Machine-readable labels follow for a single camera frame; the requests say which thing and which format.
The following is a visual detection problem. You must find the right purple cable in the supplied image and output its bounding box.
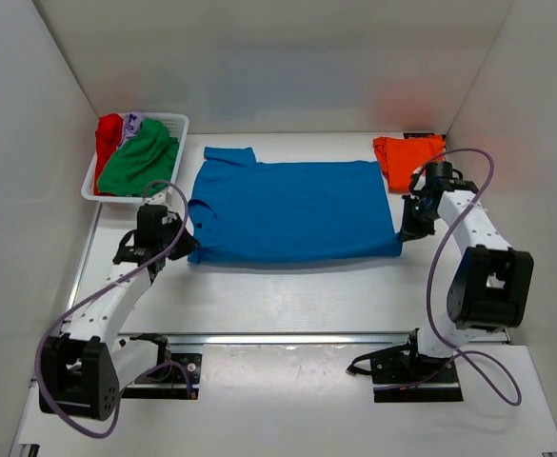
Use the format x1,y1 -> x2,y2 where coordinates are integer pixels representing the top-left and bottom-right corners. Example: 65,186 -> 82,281
373,148 -> 523,407

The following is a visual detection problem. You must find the lilac t shirt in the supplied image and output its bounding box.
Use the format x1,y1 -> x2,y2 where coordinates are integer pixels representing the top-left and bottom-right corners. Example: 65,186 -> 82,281
118,112 -> 147,149

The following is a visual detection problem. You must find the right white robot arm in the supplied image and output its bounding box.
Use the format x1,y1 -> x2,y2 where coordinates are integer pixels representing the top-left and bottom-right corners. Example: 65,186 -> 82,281
398,162 -> 534,382

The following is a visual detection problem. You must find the green t shirt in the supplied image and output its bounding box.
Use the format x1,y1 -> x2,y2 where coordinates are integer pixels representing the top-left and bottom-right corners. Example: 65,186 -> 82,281
96,118 -> 180,197

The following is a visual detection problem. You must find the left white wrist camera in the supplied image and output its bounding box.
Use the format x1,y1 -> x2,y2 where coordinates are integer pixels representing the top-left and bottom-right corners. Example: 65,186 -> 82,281
143,188 -> 172,207

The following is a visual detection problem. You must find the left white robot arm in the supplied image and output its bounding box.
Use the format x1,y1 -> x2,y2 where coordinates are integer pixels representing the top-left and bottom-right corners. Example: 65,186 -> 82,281
35,205 -> 198,421

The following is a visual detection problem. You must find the folded orange t shirt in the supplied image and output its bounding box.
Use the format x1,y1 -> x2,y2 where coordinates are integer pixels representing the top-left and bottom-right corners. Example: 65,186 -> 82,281
373,135 -> 446,194

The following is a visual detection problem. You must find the red t shirt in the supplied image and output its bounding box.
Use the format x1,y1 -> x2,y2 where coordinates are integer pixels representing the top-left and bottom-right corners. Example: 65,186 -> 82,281
93,113 -> 123,195

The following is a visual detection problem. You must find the aluminium rail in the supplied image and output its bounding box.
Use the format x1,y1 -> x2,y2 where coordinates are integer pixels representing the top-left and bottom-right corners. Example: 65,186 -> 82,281
61,204 -> 507,346

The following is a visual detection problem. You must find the blue t shirt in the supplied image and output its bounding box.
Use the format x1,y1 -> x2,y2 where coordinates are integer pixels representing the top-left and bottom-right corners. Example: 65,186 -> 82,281
189,147 -> 402,266

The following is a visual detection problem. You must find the white plastic basket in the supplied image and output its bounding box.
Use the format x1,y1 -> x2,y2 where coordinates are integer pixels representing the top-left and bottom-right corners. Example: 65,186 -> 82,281
81,112 -> 189,205

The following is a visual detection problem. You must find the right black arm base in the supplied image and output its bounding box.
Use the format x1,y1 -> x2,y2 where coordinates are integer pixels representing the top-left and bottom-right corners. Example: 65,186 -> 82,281
346,333 -> 464,404

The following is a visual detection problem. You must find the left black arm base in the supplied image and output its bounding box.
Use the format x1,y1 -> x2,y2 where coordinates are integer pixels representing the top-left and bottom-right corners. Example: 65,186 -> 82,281
111,333 -> 203,400

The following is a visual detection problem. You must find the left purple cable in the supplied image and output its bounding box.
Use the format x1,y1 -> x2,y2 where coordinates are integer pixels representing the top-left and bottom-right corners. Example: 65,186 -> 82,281
34,179 -> 198,439

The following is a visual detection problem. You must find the black tag at back wall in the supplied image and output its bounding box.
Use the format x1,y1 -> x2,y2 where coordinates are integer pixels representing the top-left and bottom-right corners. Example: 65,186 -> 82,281
403,132 -> 435,139

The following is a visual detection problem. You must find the purple cable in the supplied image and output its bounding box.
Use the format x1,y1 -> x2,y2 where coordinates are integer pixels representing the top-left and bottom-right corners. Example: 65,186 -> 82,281
34,179 -> 198,439
373,148 -> 523,407

